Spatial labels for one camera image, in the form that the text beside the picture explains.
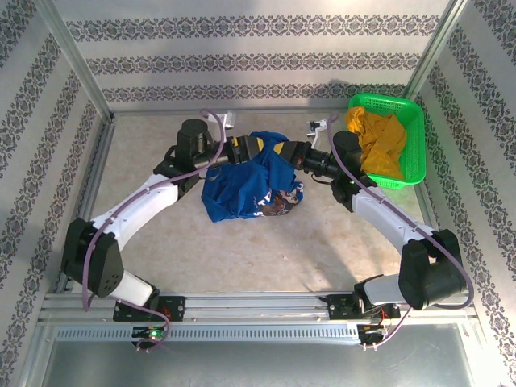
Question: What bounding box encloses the blue t-shirt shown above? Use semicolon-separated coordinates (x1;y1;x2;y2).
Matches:
200;131;306;223

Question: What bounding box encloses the yellow cloth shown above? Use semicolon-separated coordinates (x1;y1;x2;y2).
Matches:
344;106;408;178

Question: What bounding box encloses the green plastic basket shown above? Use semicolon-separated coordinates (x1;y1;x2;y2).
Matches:
342;93;427;190

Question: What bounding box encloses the grey sheet metal panel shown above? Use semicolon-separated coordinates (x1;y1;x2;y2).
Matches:
23;322;485;387

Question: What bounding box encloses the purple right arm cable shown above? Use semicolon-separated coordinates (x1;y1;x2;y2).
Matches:
326;114;476;351

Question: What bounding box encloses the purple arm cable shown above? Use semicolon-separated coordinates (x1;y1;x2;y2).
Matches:
326;114;476;351
81;109;225;352

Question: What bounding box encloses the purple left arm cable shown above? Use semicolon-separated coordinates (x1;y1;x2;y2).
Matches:
81;109;225;352

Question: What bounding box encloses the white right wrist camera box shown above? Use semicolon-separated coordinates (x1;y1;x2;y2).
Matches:
306;119;331;149

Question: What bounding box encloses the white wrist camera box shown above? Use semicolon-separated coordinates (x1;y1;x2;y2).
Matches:
200;109;235;131
306;119;331;149

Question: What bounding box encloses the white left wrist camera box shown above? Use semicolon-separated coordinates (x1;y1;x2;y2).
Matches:
200;109;235;131

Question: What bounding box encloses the aluminium back rail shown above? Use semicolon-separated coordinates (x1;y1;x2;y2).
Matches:
108;105;352;118

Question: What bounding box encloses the slanted aluminium frame post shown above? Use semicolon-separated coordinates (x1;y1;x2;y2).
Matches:
34;0;114;118
402;0;471;102

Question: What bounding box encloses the long aluminium mounting rail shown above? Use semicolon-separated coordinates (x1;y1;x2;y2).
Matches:
38;292;475;323

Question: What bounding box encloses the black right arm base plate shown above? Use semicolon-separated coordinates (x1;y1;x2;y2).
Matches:
320;293;402;322

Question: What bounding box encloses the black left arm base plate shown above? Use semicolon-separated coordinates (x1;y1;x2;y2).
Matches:
112;295;187;323

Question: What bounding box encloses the slotted grey cable duct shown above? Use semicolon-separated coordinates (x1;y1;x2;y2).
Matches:
54;324;362;343

